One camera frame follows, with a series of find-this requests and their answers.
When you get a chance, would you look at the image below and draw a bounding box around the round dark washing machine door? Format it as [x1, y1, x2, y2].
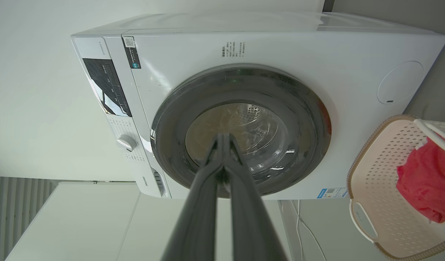
[150, 65, 332, 199]

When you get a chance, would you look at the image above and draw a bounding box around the white cabinet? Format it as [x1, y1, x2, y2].
[5, 182, 292, 261]

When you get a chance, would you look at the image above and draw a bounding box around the white front-load washing machine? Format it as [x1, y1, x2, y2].
[71, 12, 445, 200]

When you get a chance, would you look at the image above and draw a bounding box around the red garment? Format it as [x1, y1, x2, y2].
[396, 136, 445, 226]

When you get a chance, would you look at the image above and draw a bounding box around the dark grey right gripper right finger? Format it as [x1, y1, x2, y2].
[222, 133, 289, 261]

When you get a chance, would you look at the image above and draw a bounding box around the beige perforated laundry basket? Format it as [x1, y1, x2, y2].
[347, 115, 445, 260]

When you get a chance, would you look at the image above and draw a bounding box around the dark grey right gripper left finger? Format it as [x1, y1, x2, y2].
[161, 133, 224, 261]

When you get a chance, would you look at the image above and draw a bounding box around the white ribbed radiator panel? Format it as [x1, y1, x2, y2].
[0, 177, 58, 261]

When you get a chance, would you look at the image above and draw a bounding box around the white control knob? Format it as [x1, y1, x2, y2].
[116, 134, 138, 152]

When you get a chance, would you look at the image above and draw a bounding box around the white power cable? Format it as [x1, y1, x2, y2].
[289, 200, 328, 261]

